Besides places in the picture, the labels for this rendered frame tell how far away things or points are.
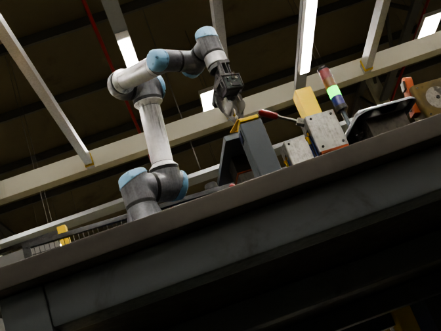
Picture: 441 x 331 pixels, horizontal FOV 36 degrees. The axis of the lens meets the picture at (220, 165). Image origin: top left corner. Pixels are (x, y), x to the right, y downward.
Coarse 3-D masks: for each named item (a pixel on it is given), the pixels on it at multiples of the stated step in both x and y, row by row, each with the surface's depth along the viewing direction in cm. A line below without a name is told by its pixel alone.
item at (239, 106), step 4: (236, 96) 221; (236, 100) 222; (240, 100) 220; (232, 104) 222; (236, 104) 221; (240, 104) 220; (244, 104) 218; (236, 108) 221; (240, 108) 220; (244, 108) 219; (236, 112) 221; (240, 112) 220; (240, 116) 220
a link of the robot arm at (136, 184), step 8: (136, 168) 248; (144, 168) 251; (128, 176) 246; (136, 176) 246; (144, 176) 248; (152, 176) 250; (120, 184) 248; (128, 184) 245; (136, 184) 245; (144, 184) 246; (152, 184) 248; (160, 184) 249; (128, 192) 244; (136, 192) 243; (144, 192) 244; (152, 192) 247; (160, 192) 250; (128, 200) 244
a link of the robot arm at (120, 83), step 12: (144, 60) 234; (156, 60) 223; (168, 60) 225; (180, 60) 228; (120, 72) 250; (132, 72) 241; (144, 72) 235; (156, 72) 231; (108, 84) 255; (120, 84) 250; (132, 84) 246; (120, 96) 257
